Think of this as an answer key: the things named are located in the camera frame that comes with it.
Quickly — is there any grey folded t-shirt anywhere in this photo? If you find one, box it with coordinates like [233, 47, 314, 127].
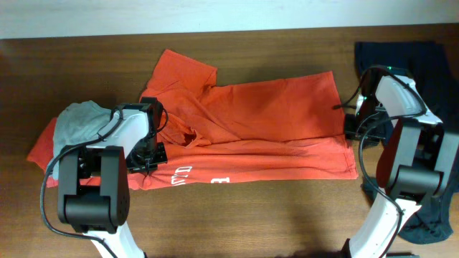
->
[52, 100, 111, 157]

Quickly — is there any red printed t-shirt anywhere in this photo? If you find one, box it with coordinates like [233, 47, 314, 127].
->
[128, 50, 358, 190]

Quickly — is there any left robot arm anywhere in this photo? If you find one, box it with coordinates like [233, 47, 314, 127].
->
[57, 97, 169, 257]

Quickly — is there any red folded garment under grey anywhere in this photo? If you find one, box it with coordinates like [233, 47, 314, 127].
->
[27, 118, 100, 188]

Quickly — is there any dark navy garment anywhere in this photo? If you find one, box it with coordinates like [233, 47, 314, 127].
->
[355, 42, 458, 244]

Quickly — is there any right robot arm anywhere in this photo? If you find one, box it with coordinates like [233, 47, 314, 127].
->
[341, 65, 458, 257]

